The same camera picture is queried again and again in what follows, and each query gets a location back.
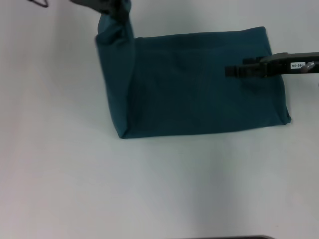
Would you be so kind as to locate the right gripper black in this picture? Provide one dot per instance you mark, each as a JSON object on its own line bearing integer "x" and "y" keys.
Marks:
{"x": 289, "y": 64}

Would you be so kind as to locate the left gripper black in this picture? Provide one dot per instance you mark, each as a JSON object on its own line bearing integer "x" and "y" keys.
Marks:
{"x": 92, "y": 4}

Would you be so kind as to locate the teal blue printed t-shirt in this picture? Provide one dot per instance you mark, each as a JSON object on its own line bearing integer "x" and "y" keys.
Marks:
{"x": 187, "y": 87}

